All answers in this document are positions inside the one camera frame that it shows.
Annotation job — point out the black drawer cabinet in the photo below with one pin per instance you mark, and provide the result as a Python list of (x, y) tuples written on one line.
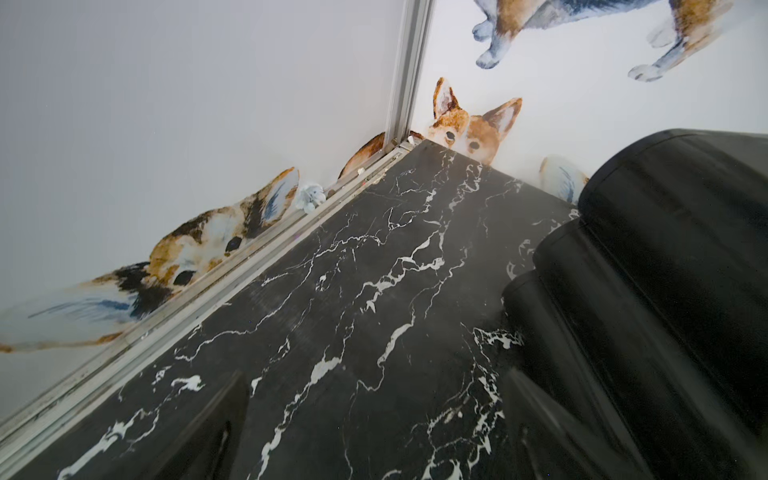
[(646, 317)]

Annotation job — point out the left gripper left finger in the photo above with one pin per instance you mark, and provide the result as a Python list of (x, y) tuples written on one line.
[(206, 444)]

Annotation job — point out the white paper flower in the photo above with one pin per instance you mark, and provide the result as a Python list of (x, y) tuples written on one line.
[(310, 197)]

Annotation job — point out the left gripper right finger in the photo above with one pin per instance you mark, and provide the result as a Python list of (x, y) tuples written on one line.
[(548, 442)]

